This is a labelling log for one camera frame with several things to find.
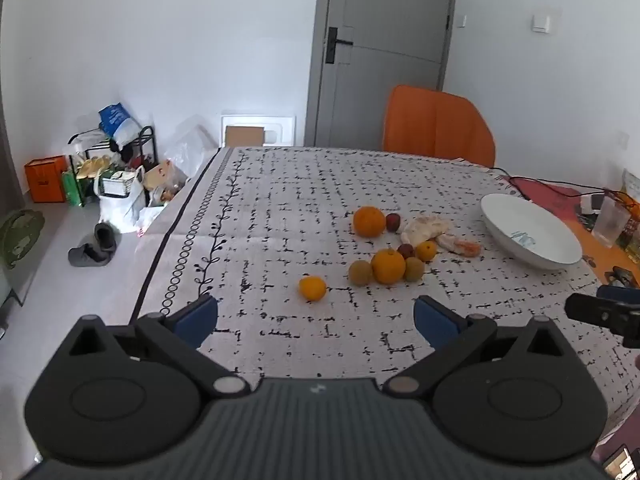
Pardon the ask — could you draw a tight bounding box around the blue white bag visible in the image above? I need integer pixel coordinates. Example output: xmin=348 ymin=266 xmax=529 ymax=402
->
xmin=98 ymin=103 xmax=138 ymax=143

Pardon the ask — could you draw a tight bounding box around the yellow green packet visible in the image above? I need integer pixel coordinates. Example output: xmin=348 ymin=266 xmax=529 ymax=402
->
xmin=619 ymin=169 xmax=640 ymax=265

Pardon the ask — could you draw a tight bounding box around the black metal shoe rack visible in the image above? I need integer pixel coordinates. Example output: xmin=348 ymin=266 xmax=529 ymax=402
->
xmin=68 ymin=125 xmax=157 ymax=206

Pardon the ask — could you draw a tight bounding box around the clear plastic bag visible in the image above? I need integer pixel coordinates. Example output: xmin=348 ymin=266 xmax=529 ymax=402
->
xmin=165 ymin=115 xmax=221 ymax=181

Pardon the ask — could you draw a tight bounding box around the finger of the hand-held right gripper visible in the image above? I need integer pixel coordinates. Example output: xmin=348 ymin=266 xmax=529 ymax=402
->
xmin=565 ymin=292 xmax=640 ymax=348
xmin=597 ymin=285 xmax=640 ymax=305

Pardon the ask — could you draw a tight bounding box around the green bag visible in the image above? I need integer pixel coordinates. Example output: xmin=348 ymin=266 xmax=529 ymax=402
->
xmin=61 ymin=170 xmax=83 ymax=207

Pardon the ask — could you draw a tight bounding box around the white shopping bag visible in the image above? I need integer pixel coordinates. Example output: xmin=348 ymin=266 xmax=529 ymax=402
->
xmin=97 ymin=165 xmax=146 ymax=235

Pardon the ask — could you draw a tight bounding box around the black door handle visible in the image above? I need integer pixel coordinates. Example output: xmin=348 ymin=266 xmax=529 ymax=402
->
xmin=325 ymin=26 xmax=354 ymax=64

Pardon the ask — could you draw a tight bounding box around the orange box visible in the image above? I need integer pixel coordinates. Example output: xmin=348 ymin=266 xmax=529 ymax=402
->
xmin=25 ymin=156 xmax=68 ymax=203

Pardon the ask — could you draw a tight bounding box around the peeled pomelo piece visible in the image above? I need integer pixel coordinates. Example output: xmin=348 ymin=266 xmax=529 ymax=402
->
xmin=400 ymin=216 xmax=450 ymax=248
xmin=436 ymin=235 xmax=482 ymax=257

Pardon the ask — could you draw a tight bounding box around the grey panel door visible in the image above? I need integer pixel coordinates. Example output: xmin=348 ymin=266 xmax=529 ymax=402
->
xmin=305 ymin=0 xmax=458 ymax=153

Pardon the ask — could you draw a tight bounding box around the brown paper bag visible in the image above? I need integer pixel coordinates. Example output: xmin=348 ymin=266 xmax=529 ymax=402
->
xmin=145 ymin=160 xmax=176 ymax=191

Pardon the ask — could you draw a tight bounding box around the large orange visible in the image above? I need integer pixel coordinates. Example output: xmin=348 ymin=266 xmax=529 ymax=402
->
xmin=371 ymin=248 xmax=407 ymax=285
xmin=353 ymin=206 xmax=387 ymax=238

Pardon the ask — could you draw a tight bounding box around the black cable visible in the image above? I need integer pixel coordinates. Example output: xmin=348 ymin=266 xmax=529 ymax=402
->
xmin=487 ymin=165 xmax=626 ymax=201

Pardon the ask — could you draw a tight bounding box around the grey slipper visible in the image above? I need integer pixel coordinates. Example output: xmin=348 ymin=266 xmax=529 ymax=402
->
xmin=68 ymin=243 xmax=108 ymax=267
xmin=95 ymin=222 xmax=117 ymax=256

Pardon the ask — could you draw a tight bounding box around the brown cardboard sheet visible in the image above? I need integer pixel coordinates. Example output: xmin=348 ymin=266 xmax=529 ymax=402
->
xmin=224 ymin=126 xmax=264 ymax=147

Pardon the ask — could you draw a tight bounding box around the clear plastic cup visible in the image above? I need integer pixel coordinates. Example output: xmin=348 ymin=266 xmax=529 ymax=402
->
xmin=592 ymin=195 xmax=631 ymax=248

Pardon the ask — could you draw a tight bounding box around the red orange printed mat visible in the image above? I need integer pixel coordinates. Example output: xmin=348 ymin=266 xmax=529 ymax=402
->
xmin=509 ymin=176 xmax=640 ymax=281

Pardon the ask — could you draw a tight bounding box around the orange chair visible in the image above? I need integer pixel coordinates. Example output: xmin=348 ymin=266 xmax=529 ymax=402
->
xmin=382 ymin=85 xmax=497 ymax=168

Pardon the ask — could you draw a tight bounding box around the white black patterned tablecloth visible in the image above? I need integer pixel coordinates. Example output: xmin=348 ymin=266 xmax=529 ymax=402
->
xmin=131 ymin=146 xmax=632 ymax=456

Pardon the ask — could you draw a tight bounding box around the white ceramic plate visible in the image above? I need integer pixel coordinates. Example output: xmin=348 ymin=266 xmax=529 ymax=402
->
xmin=481 ymin=193 xmax=583 ymax=271

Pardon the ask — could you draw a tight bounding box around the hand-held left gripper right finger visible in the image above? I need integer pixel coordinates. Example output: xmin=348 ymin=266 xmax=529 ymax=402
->
xmin=385 ymin=296 xmax=573 ymax=401

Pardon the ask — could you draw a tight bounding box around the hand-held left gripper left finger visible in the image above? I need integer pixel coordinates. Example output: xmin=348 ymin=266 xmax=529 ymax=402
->
xmin=67 ymin=295 xmax=249 ymax=401

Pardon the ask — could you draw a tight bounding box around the white foam frame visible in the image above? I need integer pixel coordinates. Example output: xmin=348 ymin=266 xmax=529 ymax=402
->
xmin=220 ymin=112 xmax=297 ymax=148

